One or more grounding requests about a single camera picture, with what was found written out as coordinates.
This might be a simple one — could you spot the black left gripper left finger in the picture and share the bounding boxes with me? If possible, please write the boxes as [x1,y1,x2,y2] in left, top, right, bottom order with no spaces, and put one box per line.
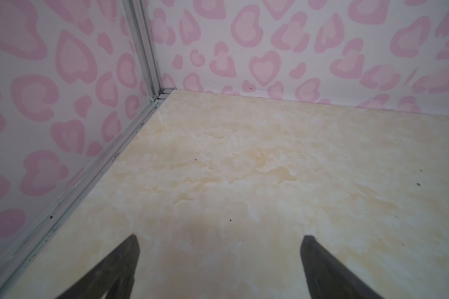
[58,234,140,299]

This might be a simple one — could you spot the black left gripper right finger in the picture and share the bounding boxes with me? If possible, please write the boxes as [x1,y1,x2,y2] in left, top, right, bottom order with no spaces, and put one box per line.
[300,235,381,299]

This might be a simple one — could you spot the aluminium frame profile left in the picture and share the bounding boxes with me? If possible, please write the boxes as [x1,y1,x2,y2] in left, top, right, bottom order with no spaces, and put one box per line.
[0,1,163,297]

